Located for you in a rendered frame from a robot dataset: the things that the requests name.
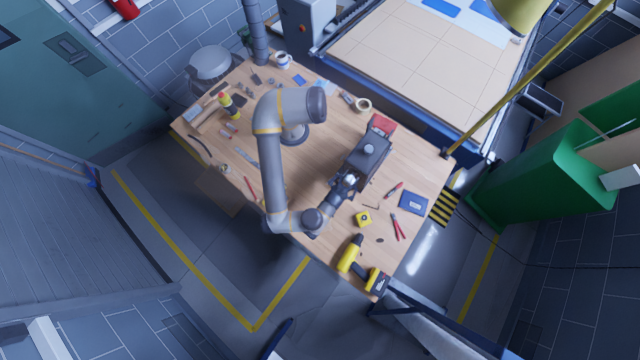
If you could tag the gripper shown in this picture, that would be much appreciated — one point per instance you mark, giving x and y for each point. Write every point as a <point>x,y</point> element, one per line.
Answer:
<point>342,189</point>

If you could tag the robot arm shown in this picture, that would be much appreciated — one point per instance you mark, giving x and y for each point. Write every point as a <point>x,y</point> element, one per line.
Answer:
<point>269,165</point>

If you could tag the dark grey belt tensioner body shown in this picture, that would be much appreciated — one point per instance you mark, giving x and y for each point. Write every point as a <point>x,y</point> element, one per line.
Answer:
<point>369,156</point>

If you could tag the grey round knob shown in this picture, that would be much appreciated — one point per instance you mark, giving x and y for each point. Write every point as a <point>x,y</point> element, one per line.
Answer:
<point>368,148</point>

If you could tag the red gauge holder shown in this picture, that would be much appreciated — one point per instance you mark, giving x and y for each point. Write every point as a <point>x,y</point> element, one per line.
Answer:
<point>382,124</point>

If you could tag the grey sanding block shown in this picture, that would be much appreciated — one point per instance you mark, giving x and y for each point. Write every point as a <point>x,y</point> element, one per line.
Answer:
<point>192,113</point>

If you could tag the black hex key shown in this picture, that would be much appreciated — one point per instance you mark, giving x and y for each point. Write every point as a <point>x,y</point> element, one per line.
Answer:
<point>371,205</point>

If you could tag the yellow tape measure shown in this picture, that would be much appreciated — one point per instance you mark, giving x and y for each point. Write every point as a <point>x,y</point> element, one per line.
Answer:
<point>363,218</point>

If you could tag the red marker pen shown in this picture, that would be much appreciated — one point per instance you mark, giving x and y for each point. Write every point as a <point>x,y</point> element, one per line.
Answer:
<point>393,190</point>

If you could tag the blue booklet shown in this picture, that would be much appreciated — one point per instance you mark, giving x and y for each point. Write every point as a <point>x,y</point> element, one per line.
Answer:
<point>413,202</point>

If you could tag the beige tape roll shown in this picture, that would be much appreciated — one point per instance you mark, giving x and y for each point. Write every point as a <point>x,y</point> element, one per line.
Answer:
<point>363,105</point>

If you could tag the grey utility knife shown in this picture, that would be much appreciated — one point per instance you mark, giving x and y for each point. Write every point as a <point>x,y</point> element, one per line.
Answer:
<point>347,97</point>

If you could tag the pale blue card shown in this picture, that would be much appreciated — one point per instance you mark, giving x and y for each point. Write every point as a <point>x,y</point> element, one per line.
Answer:
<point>324,86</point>

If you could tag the yellow black striped bumper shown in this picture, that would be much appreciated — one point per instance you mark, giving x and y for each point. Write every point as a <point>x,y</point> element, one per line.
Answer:
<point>444,206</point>

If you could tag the red screwdriver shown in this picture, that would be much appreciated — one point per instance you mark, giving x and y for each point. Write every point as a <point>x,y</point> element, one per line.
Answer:
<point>250,188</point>

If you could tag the steel ruler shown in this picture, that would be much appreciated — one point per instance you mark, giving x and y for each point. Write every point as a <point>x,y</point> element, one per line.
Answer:
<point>246,156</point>

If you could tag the small blue card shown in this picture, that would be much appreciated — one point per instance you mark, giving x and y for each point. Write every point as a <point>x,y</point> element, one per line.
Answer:
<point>299,79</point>

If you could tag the small silver round tin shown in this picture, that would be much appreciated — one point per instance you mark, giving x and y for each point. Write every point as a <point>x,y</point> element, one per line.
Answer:
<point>225,168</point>

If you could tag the small red white tube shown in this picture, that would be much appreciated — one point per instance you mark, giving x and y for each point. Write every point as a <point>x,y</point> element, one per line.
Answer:
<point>225,134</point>
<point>231,127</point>

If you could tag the black square pad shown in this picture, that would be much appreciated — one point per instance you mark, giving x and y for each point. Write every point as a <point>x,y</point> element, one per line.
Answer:
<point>239,100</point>

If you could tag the white blue striped mug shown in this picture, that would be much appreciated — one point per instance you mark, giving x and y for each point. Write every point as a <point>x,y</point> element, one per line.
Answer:
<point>283,59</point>

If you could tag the yellow red spray can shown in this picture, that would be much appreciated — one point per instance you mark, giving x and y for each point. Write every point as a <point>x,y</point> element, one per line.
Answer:
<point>229,105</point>

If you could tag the large beige panel table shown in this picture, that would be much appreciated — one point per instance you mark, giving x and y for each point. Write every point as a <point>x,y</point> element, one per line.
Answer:
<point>425,60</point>

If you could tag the grey control cabinet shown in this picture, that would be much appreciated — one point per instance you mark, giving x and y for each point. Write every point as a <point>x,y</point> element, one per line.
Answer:
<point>305,22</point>

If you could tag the green machine housing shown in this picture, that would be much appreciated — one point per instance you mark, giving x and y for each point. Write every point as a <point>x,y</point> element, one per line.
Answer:
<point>545,175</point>

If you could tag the yellow pole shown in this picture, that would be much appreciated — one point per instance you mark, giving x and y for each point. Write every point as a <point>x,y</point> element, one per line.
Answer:
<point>530,76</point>

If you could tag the olive lamp shade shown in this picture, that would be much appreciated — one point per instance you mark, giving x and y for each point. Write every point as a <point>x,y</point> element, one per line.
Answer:
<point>520,14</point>

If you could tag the red fire extinguisher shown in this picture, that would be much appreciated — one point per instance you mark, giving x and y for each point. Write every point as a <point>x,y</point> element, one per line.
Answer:
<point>125,8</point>

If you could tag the teal door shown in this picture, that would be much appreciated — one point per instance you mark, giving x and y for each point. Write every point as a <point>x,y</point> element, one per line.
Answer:
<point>65,85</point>

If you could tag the grey ribbed duct pipe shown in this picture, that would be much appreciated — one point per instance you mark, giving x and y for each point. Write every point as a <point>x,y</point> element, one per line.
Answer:
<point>256,31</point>

